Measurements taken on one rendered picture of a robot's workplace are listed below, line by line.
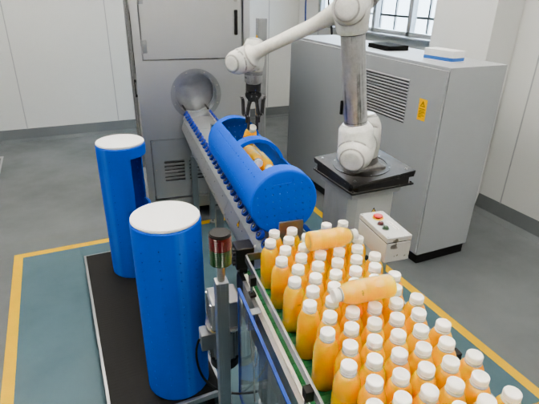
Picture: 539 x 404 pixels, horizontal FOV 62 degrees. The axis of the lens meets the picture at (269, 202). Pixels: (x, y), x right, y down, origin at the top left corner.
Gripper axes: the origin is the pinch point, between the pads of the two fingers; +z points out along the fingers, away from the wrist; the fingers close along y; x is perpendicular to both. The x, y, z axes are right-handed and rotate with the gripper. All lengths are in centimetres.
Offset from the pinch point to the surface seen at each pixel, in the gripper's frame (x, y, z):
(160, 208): 45, 52, 21
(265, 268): 93, 22, 26
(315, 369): 139, 22, 28
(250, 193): 63, 19, 11
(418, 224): -23, -134, 88
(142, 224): 57, 61, 22
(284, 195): 66, 6, 12
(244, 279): 85, 27, 35
